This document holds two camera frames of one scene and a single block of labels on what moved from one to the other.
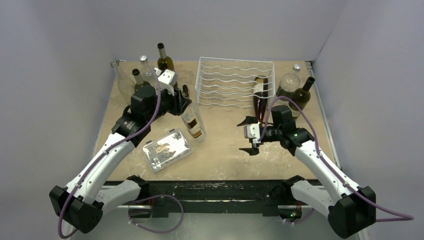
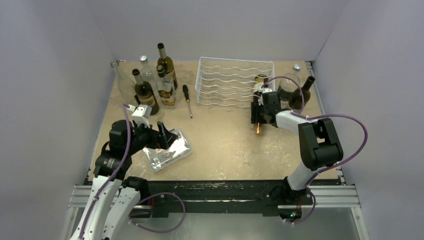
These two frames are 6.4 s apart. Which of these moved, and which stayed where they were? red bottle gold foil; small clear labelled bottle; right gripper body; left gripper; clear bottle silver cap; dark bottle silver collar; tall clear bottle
Moved: right gripper body; left gripper; small clear labelled bottle
Stayed: tall clear bottle; red bottle gold foil; clear bottle silver cap; dark bottle silver collar
